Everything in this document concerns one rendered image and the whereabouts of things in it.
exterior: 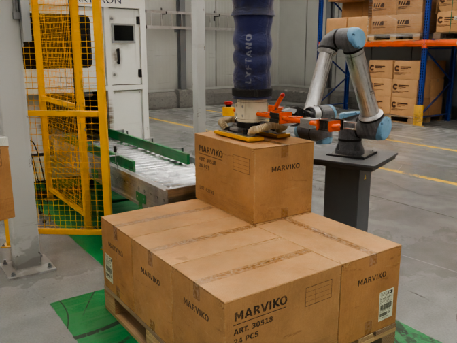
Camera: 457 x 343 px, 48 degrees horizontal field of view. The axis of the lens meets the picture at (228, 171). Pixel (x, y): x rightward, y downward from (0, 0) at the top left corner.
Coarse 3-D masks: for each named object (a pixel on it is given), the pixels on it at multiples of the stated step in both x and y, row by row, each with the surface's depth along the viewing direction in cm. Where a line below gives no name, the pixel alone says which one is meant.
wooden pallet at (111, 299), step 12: (108, 288) 285; (108, 300) 287; (120, 300) 271; (120, 312) 282; (132, 312) 259; (132, 324) 271; (144, 324) 248; (144, 336) 259; (156, 336) 238; (372, 336) 239; (384, 336) 245
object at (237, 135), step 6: (216, 132) 296; (222, 132) 291; (228, 132) 288; (234, 132) 287; (240, 132) 287; (246, 132) 280; (240, 138) 277; (246, 138) 273; (252, 138) 272; (258, 138) 274
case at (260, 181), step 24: (216, 144) 287; (240, 144) 268; (264, 144) 268; (288, 144) 269; (312, 144) 278; (216, 168) 290; (240, 168) 270; (264, 168) 263; (288, 168) 272; (312, 168) 282; (216, 192) 293; (240, 192) 273; (264, 192) 266; (288, 192) 275; (240, 216) 276; (264, 216) 269
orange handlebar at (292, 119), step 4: (268, 108) 300; (272, 108) 302; (280, 108) 305; (260, 112) 280; (264, 112) 283; (268, 112) 280; (264, 116) 277; (268, 116) 273; (284, 116) 264; (288, 116) 260; (292, 116) 259; (296, 116) 259; (300, 116) 260; (288, 120) 261; (292, 120) 258; (296, 120) 256; (312, 120) 248; (312, 124) 247; (336, 124) 237; (332, 128) 237; (336, 128) 237
